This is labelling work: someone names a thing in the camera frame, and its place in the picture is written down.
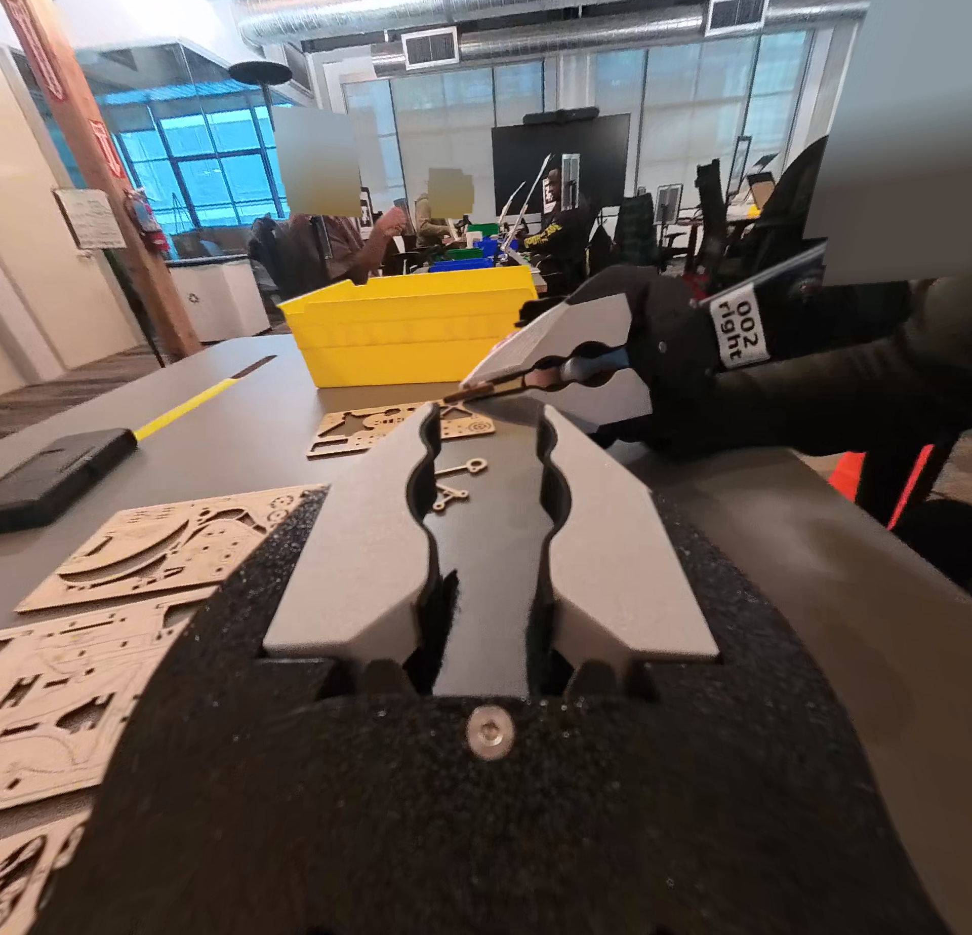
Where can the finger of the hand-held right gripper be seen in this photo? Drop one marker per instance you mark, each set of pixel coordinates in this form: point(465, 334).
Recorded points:
point(562, 335)
point(615, 403)

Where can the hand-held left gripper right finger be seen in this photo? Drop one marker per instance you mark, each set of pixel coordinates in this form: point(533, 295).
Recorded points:
point(630, 570)

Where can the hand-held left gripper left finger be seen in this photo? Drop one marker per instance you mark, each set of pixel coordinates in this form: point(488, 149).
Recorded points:
point(349, 563)

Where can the thin wooden part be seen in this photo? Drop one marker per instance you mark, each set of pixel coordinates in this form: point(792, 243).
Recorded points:
point(471, 394)

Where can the person's right forearm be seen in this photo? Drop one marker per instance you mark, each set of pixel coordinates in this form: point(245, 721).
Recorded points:
point(835, 411)

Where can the wooden linkage part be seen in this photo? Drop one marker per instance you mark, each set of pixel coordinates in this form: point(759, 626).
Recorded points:
point(442, 503)

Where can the wooden sheet with round holes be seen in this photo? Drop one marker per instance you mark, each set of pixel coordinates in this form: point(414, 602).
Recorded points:
point(334, 443)

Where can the yellow plastic bin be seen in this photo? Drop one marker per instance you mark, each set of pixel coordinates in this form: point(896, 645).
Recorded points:
point(395, 335)

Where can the red fire extinguisher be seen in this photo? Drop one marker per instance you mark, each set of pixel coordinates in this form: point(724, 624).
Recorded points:
point(148, 217)

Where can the black floor lamp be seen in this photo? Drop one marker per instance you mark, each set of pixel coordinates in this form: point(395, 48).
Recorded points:
point(260, 73)

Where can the large paned window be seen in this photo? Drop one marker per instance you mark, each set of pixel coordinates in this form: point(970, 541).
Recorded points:
point(190, 168)

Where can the white notice paper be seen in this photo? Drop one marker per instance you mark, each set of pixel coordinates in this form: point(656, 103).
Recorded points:
point(91, 217)

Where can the wooden sheet with wheel cutouts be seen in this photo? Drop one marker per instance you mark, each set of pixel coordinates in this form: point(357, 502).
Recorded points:
point(30, 874)

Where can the wooden pillar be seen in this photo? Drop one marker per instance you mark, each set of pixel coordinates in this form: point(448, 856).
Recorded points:
point(99, 190)

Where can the wall television screen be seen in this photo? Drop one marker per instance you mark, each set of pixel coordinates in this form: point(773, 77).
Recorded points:
point(531, 160)

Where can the wooden sheet with frame cutouts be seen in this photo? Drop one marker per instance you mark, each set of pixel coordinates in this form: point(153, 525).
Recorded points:
point(45, 646)

